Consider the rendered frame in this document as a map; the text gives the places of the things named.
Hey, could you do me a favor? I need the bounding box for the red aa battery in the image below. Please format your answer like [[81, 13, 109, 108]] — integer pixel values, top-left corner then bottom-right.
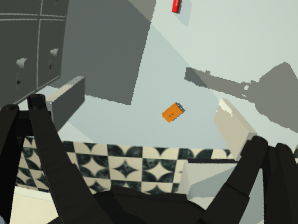
[[172, 0, 180, 13]]

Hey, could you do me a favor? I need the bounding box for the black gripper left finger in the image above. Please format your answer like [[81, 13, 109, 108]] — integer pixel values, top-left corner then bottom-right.
[[0, 76, 113, 224]]

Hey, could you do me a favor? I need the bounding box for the small grey chest of drawers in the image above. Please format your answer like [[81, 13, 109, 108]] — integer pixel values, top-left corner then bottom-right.
[[0, 0, 69, 105]]

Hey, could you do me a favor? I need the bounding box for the grey drawer front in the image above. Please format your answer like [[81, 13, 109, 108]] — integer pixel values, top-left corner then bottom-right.
[[0, 0, 40, 14], [37, 19, 65, 88], [0, 19, 38, 110], [40, 0, 68, 16]]

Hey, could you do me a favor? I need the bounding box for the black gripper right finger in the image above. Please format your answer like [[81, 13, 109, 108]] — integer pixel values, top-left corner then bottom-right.
[[195, 98, 298, 224]]

